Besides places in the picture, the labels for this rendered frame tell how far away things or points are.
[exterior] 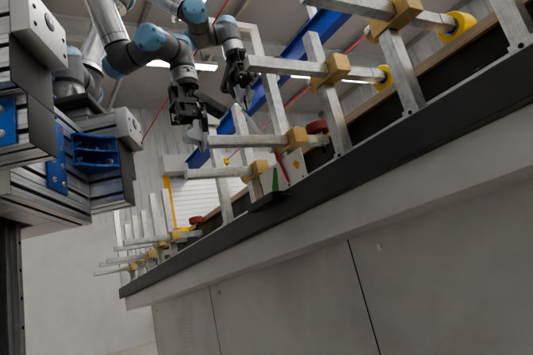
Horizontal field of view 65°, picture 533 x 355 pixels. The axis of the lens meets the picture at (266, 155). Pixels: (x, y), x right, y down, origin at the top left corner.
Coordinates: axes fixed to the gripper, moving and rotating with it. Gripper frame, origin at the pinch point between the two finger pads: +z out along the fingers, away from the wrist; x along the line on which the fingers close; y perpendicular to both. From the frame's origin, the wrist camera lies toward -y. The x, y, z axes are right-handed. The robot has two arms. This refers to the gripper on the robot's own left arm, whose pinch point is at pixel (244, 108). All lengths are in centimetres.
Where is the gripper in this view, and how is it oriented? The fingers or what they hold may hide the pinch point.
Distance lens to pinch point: 143.6
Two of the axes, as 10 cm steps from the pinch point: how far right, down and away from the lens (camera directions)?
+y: 4.7, -4.0, -7.9
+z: 2.4, 9.2, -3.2
